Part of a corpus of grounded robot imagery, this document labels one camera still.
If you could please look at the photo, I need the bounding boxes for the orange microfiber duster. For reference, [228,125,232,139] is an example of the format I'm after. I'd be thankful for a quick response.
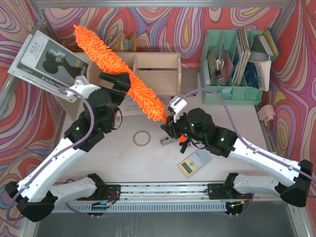
[74,25,181,122]

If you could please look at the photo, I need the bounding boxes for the gold grey calculator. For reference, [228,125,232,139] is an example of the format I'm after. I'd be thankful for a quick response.
[178,149,212,177]

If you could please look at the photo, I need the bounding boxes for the clear tape roll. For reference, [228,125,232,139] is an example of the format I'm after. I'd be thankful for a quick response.
[132,130,151,147]

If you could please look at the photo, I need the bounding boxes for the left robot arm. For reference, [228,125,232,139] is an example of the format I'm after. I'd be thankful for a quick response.
[5,73,131,222]

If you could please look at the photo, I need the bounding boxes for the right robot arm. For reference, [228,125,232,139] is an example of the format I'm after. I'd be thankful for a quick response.
[161,107,313,207]

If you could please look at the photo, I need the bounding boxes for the wooden bookshelf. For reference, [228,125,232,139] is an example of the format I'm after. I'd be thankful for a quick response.
[54,52,181,120]

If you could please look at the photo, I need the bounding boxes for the spiral drawing notebook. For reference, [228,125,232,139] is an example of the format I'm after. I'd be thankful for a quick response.
[119,96,144,116]

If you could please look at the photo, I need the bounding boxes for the grey black stapler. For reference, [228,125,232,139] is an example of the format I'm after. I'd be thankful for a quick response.
[160,136,179,147]

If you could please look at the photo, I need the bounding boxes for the books behind shelf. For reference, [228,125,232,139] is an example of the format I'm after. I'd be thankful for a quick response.
[61,30,138,53]

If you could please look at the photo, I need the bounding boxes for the white book under Twins story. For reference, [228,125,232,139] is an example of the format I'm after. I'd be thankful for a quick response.
[8,34,77,102]

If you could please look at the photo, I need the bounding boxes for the red notebook in organizer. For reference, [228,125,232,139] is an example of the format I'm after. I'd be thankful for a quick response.
[220,50,234,82]

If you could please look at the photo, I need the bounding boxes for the pink tape dispenser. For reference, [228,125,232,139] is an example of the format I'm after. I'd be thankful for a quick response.
[257,104,275,126]

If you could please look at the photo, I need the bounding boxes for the green desk organizer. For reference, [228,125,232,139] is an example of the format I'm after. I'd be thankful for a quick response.
[198,30,263,105]

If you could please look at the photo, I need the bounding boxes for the stack of thin books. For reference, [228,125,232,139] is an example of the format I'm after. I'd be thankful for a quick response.
[232,28,250,85]

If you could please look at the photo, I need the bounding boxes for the blue yellow book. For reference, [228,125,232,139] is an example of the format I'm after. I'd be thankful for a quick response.
[263,28,279,58]

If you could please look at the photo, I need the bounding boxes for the black handled tool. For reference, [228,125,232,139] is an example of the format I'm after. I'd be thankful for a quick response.
[179,140,191,154]

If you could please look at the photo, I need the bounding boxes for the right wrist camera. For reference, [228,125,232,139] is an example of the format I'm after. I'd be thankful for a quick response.
[169,96,187,122]

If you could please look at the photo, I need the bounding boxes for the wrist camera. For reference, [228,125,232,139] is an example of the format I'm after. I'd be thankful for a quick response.
[169,96,187,122]
[59,76,101,99]

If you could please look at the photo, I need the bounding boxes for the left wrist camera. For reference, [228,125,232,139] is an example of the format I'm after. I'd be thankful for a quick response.
[59,76,101,99]

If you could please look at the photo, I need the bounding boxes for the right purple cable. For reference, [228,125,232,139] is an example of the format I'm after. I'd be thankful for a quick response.
[177,88,316,218]

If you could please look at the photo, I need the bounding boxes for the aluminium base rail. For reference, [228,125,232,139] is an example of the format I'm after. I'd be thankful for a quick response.
[29,180,302,205]

